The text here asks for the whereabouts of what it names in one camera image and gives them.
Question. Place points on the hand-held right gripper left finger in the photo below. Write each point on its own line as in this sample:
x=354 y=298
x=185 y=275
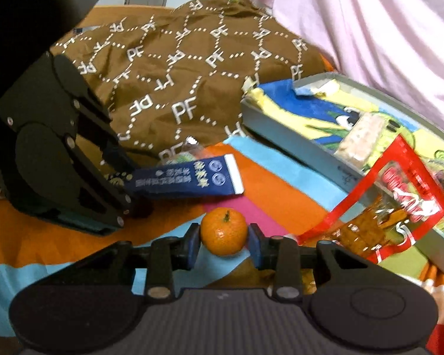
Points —
x=190 y=247

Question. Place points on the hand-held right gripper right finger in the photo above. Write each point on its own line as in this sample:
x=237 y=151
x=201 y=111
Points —
x=255 y=247

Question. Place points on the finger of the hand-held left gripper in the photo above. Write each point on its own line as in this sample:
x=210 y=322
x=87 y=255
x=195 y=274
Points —
x=111 y=199
x=114 y=155

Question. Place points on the orange mandarin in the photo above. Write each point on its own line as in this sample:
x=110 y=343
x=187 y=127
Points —
x=224 y=235

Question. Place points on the dark blue snack packet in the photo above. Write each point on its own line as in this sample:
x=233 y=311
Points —
x=185 y=181

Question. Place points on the grey tray with cartoon drawing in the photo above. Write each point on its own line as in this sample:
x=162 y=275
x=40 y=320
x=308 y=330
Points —
x=299 y=111

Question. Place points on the clear rice cracker packet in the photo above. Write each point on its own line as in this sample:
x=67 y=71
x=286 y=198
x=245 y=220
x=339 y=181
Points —
x=362 y=137

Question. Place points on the red snack packet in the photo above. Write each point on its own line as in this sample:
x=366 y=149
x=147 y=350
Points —
x=403 y=192

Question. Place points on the colourful printed bed sheet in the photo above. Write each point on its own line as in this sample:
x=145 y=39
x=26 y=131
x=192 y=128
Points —
x=273 y=192

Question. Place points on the brown patterned quilt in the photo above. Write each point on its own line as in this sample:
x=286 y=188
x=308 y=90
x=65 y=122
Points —
x=192 y=63

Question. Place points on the pink hanging cloth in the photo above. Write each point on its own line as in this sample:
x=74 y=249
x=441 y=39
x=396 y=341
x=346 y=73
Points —
x=373 y=26

